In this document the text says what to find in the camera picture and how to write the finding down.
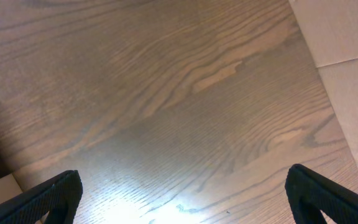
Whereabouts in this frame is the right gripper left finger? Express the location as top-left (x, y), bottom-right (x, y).
top-left (0, 170), bottom-right (83, 224)

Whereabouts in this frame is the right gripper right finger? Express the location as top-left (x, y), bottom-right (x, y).
top-left (285, 164), bottom-right (358, 224)

